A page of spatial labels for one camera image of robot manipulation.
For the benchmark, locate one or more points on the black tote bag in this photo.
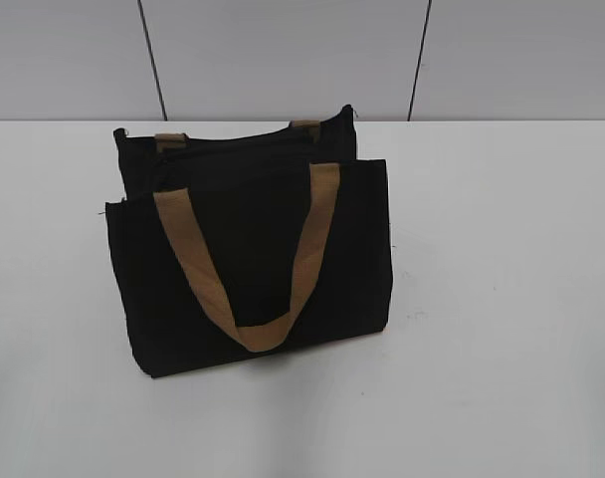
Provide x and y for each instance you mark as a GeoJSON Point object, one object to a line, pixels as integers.
{"type": "Point", "coordinates": [167, 329]}

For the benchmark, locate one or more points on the tan bag handle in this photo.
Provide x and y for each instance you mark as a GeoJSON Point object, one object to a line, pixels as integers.
{"type": "Point", "coordinates": [251, 252]}
{"type": "Point", "coordinates": [310, 127]}

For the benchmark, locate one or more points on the tan front bag handle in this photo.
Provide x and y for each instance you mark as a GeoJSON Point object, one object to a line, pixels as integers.
{"type": "Point", "coordinates": [251, 252]}

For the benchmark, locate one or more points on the tan rear bag handle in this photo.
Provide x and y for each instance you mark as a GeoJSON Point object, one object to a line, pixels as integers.
{"type": "Point", "coordinates": [310, 127]}

